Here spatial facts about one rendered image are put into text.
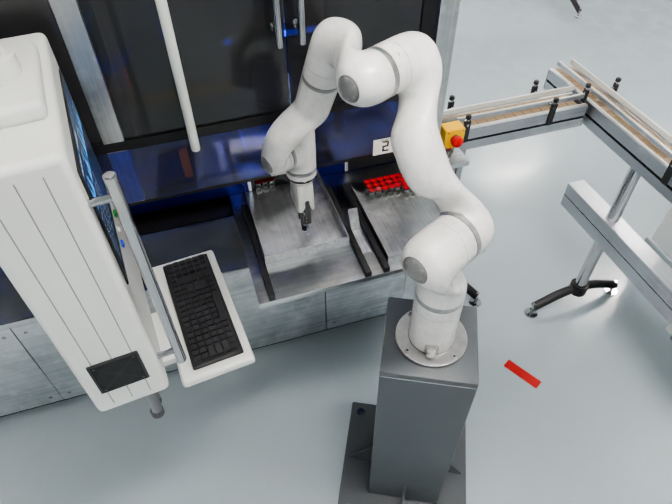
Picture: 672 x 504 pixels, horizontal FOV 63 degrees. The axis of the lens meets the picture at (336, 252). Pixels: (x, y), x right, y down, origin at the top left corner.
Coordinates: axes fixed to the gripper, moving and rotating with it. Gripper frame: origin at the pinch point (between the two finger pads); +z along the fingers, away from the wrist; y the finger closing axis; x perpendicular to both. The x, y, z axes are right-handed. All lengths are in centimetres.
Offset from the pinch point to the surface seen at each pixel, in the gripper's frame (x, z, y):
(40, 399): -107, 84, -19
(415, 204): 38.0, 8.7, -3.2
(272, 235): -9.8, 8.7, -3.7
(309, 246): -0.8, 5.7, 7.4
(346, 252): 9.9, 9.1, 10.1
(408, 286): 48, 72, -19
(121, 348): -53, -6, 36
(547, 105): 106, 4, -35
